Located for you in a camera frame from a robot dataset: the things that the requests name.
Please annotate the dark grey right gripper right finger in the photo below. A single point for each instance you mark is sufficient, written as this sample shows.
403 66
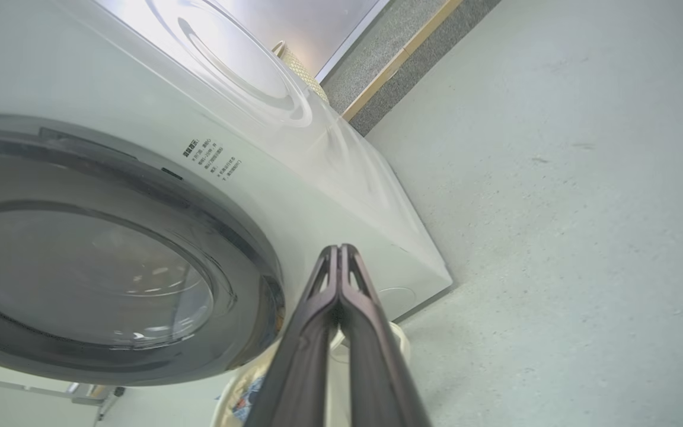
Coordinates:
371 362

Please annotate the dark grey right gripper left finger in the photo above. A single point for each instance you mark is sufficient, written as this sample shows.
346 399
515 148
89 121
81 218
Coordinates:
309 350

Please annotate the blue orange patterned garment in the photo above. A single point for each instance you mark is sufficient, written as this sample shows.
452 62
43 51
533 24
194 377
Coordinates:
249 397

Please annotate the round glass washing machine door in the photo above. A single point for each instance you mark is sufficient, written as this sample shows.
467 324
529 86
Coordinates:
80 267

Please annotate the cream canvas laundry basket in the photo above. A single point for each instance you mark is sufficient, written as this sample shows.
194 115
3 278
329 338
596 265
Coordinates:
398 338

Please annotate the woven straw basket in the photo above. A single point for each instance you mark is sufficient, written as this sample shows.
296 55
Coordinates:
303 71

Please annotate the white front-load washing machine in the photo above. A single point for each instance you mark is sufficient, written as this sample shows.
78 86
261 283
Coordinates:
110 71

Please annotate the wooden floor step strip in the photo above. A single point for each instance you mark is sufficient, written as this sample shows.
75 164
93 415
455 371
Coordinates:
401 56

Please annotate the white window frame rail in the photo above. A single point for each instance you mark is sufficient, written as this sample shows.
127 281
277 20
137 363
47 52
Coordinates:
350 41

